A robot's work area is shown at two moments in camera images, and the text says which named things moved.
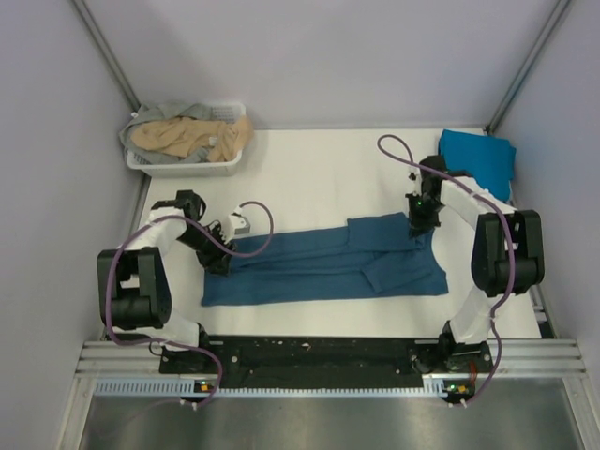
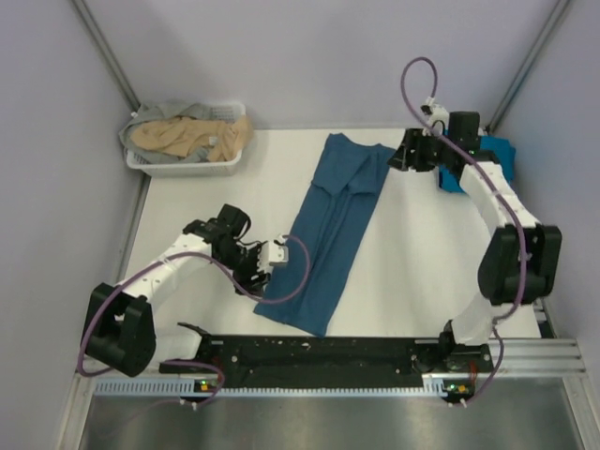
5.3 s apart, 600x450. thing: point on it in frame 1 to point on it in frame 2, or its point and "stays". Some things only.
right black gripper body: (423, 213) to (427, 152)
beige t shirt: (184, 136) stays
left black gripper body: (205, 247) to (244, 264)
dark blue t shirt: (377, 256) to (326, 222)
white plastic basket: (212, 168) stays
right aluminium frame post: (549, 26) stays
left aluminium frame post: (107, 52) stays
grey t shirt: (152, 112) stays
